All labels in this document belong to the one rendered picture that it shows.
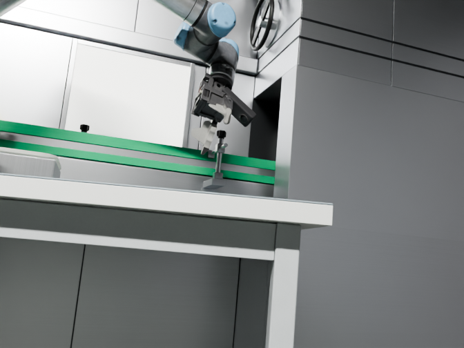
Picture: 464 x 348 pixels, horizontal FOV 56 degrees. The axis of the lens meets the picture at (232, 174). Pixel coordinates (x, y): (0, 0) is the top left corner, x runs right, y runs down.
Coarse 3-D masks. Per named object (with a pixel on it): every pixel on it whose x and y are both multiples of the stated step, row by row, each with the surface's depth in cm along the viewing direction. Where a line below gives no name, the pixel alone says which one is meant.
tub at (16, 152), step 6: (0, 150) 98; (6, 150) 98; (12, 150) 98; (18, 150) 99; (30, 156) 100; (36, 156) 101; (42, 156) 100; (48, 156) 101; (54, 156) 102; (60, 168) 118
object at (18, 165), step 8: (0, 160) 97; (8, 160) 98; (16, 160) 98; (24, 160) 99; (32, 160) 100; (40, 160) 100; (48, 160) 101; (0, 168) 97; (8, 168) 98; (16, 168) 98; (24, 168) 99; (32, 168) 99; (40, 168) 100; (48, 168) 100; (56, 168) 106; (40, 176) 100; (48, 176) 100; (56, 176) 109
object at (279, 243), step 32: (0, 224) 70; (32, 224) 70; (64, 224) 71; (96, 224) 71; (128, 224) 71; (160, 224) 71; (192, 224) 72; (224, 224) 72; (256, 224) 72; (288, 224) 72; (256, 256) 71; (288, 256) 71; (288, 288) 70; (288, 320) 70
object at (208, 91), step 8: (216, 80) 120; (224, 80) 119; (200, 88) 115; (208, 88) 114; (216, 88) 118; (200, 96) 113; (208, 96) 113; (216, 96) 115; (224, 96) 117; (200, 104) 113; (208, 104) 113; (192, 112) 117; (200, 112) 116; (208, 112) 116; (216, 112) 115; (216, 120) 117
